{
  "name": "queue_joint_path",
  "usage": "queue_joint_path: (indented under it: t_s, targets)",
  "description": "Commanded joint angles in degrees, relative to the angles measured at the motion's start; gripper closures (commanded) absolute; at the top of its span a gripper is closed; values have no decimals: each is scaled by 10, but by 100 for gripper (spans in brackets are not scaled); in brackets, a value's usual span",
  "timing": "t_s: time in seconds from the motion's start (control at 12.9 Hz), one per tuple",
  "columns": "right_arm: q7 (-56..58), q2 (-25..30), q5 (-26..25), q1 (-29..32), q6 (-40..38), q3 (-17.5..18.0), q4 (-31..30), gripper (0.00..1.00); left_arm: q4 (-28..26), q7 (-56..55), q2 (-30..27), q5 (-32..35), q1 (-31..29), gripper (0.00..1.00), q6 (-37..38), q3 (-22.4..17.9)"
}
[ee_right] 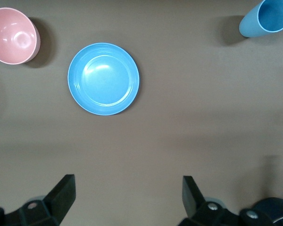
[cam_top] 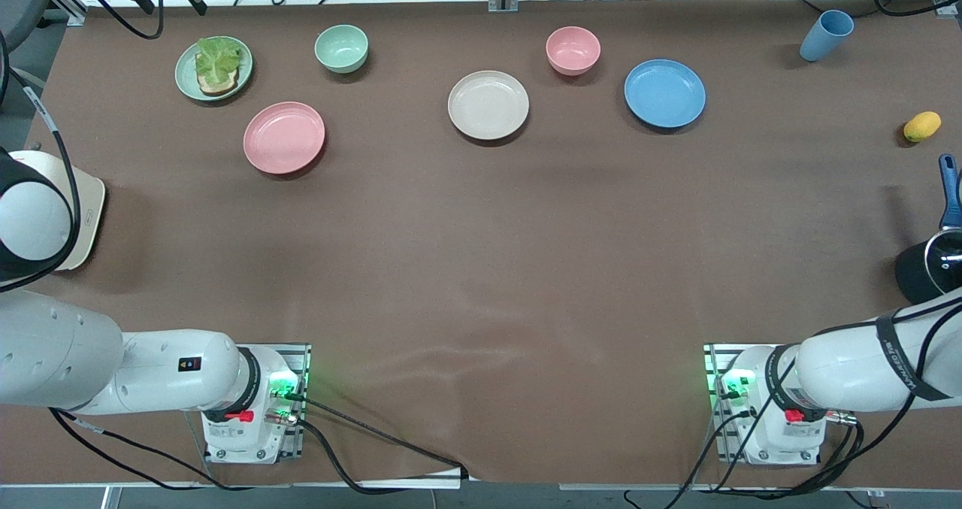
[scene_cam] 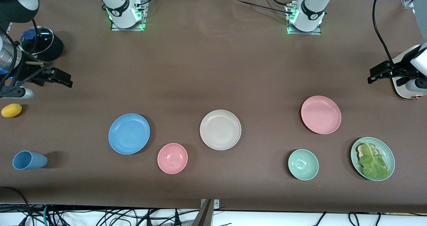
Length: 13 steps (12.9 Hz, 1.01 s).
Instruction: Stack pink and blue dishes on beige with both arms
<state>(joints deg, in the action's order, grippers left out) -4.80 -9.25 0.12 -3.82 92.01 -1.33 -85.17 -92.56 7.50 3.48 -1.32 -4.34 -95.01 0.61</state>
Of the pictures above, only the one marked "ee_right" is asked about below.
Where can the blue shallow plate bowl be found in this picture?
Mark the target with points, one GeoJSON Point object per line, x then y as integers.
{"type": "Point", "coordinates": [103, 80]}

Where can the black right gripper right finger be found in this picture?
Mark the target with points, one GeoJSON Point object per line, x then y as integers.
{"type": "Point", "coordinates": [193, 202]}

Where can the brown table cover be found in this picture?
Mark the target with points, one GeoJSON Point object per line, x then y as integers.
{"type": "Point", "coordinates": [179, 106]}

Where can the pink deep bowl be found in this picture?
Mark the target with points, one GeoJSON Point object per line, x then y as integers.
{"type": "Point", "coordinates": [11, 37]}

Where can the blue plastic cup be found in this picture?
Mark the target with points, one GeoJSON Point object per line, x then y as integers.
{"type": "Point", "coordinates": [271, 16]}

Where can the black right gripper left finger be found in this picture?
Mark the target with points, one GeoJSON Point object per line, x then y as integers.
{"type": "Point", "coordinates": [63, 195]}

